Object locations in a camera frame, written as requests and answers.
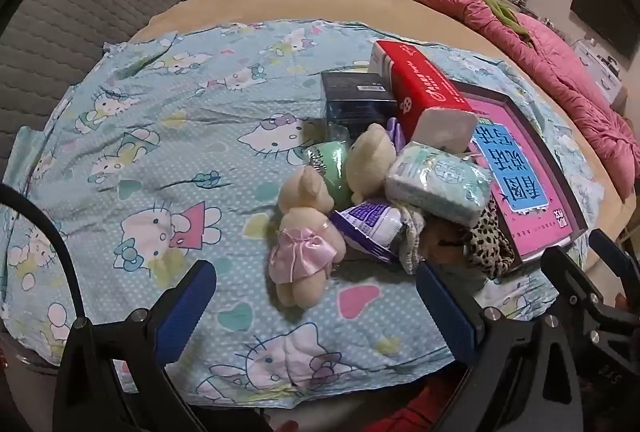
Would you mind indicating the green sponge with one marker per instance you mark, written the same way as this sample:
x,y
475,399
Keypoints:
x,y
332,182

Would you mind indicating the pink quilt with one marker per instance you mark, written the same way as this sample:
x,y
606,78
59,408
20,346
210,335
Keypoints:
x,y
550,62

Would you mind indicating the purple cloth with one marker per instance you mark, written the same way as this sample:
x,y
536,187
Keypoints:
x,y
394,132

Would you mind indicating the leopard print cloth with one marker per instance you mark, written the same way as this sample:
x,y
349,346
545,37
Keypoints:
x,y
487,247

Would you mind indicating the black wall television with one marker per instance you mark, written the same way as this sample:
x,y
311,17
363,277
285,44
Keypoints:
x,y
600,12

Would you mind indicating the dark blue box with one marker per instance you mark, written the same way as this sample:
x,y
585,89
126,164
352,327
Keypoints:
x,y
355,102

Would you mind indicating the purple and white packet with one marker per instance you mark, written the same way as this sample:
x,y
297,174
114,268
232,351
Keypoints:
x,y
370,222

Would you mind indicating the cream teddy bear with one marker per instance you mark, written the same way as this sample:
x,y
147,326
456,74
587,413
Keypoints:
x,y
370,157

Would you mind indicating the dark shallow cardboard box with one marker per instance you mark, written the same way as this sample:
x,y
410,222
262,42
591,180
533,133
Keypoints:
x,y
535,149

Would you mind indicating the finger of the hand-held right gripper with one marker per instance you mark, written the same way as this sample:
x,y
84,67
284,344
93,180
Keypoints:
x,y
615,262
570,279

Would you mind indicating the small green tissue pack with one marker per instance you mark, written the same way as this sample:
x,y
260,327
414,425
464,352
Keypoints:
x,y
435,182

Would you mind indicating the blue cartoon cat printed blanket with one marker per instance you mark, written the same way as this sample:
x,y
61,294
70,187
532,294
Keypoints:
x,y
175,137

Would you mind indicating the red tissue pack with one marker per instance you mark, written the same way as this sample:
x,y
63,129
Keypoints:
x,y
425,82

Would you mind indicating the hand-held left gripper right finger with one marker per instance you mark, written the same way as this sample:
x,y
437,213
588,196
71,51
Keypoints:
x,y
445,307

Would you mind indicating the grey quilted headboard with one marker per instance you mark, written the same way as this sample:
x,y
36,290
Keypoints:
x,y
75,12

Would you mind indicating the red cloth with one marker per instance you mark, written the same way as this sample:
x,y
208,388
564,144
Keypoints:
x,y
415,412

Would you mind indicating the teddy bear with pink dress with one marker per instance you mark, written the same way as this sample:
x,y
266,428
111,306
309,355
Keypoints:
x,y
300,222

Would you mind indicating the floral sock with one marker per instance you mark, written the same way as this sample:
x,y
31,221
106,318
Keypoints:
x,y
412,237

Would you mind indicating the white drawer cabinet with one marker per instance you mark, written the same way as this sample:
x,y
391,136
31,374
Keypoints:
x,y
597,67

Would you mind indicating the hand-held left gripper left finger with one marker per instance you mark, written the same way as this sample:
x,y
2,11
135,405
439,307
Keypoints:
x,y
187,307

